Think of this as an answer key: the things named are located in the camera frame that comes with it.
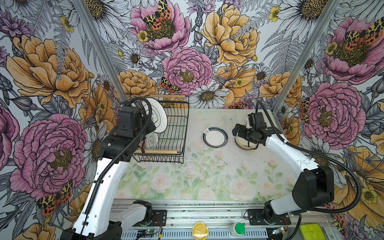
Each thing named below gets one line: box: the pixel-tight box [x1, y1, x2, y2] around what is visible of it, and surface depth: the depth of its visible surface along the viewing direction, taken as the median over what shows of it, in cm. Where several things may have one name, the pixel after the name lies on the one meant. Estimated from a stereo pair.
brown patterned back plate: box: [145, 131, 159, 150], surface depth 98 cm
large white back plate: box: [141, 97, 168, 134], surface depth 76 cm
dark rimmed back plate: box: [202, 126, 229, 150], surface depth 107 cm
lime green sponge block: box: [300, 223, 326, 240], surface depth 71 cm
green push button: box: [235, 222, 246, 235], surface depth 65 cm
